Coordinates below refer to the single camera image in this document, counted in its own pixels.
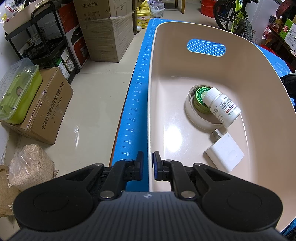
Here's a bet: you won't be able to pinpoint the stacked large cardboard boxes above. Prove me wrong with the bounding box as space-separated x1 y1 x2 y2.
73 0 133 63

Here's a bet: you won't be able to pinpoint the cardboard box on floor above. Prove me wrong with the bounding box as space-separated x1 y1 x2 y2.
1 67 74 145

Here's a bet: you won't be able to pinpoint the yellow oil jug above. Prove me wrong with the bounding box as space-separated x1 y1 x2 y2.
136 1 151 29

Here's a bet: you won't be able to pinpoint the black metal shelf rack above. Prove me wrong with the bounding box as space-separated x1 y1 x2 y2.
3 1 79 83

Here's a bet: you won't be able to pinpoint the green round tin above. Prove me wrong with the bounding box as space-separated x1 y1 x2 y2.
193 86 211 114

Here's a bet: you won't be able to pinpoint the plastic bag of grain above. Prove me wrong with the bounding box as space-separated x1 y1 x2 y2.
8 144 58 191

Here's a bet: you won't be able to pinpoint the clear tape roll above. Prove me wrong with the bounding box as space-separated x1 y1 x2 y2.
185 85 223 132

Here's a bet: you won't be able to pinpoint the blue silicone baking mat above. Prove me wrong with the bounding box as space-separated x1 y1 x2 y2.
113 20 295 232

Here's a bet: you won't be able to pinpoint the wooden chair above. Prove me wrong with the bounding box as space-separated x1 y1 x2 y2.
174 0 186 14

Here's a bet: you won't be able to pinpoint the white plastic bag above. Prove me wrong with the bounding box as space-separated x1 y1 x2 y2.
147 0 165 18

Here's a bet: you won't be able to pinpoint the bicycle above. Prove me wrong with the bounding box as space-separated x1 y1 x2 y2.
213 0 253 42

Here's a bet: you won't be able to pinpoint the white medicine bottle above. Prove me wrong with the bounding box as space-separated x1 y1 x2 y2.
203 87 242 128

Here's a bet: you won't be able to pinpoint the red bucket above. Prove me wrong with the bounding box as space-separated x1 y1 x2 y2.
200 0 216 18

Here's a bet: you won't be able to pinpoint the green plastic container with lid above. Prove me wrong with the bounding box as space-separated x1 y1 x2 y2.
1 58 43 125

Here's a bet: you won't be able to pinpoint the green white carton box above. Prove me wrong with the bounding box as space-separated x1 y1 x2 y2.
280 19 296 52

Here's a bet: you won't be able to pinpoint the beige plastic storage bin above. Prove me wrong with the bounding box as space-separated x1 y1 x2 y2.
147 22 295 231

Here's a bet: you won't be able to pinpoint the large white charger block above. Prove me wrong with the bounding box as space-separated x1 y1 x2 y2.
205 129 244 173

